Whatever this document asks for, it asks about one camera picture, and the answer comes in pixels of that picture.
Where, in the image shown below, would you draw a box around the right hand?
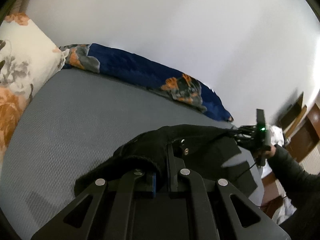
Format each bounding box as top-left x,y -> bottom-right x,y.
261,145 -> 277,159

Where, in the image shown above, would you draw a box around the white floral pillow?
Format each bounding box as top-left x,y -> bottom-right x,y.
1,12 -> 69,157

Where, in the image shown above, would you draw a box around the blue floral blanket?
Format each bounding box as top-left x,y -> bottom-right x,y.
60,43 -> 233,122

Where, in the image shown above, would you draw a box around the white wicker drawer basket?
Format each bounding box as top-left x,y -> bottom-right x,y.
299,145 -> 320,174

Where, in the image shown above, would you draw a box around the white patterned cloth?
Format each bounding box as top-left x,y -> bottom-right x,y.
268,125 -> 285,146

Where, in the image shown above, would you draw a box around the brown wooden cabinet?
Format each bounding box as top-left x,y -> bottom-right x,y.
286,104 -> 319,163

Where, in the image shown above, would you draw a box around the grey mesh mattress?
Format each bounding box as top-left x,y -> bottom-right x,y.
1,69 -> 231,239

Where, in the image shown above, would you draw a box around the dark picture frame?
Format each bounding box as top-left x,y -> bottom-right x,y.
277,92 -> 304,130

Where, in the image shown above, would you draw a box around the black pants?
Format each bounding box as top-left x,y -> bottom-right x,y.
74,125 -> 258,197

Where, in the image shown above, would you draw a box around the dark sleeved right forearm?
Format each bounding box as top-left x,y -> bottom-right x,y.
268,145 -> 319,239

